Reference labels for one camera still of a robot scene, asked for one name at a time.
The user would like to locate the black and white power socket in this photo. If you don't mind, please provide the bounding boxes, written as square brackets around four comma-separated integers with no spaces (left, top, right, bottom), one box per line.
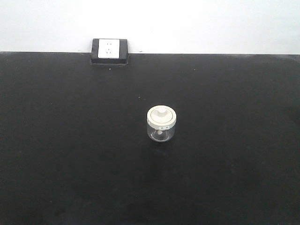
[91,38,129,65]

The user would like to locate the glass jar with cream lid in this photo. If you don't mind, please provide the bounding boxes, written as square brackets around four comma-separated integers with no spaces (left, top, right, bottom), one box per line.
[147,105,177,143]

